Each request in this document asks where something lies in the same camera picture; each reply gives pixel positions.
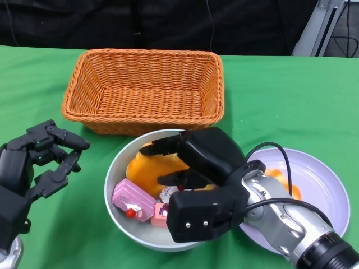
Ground grey-green bowl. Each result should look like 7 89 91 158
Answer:
104 128 235 252

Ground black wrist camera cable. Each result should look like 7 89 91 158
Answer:
244 142 336 229

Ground chocolate cake slice white top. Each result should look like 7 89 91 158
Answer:
159 185 180 203

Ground orange wicker basket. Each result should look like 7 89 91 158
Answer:
61 49 225 135

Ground salmon pink cake block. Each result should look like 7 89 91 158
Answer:
150 202 171 228

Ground plain orange ring bread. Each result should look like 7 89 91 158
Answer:
125 141 191 197

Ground magenta pink cake slice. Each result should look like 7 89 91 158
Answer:
112 179 157 224

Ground lavender plate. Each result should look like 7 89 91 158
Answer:
240 147 351 254

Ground grey aluminium frame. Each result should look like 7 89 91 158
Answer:
291 0 347 57

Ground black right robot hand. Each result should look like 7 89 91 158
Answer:
139 126 246 191

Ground green tablecloth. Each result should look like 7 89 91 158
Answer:
0 44 359 269

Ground orange white striped ring bread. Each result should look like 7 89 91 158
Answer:
265 167 303 202

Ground black backdrop cloth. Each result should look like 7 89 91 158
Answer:
0 0 316 57

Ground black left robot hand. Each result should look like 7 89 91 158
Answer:
0 119 91 250

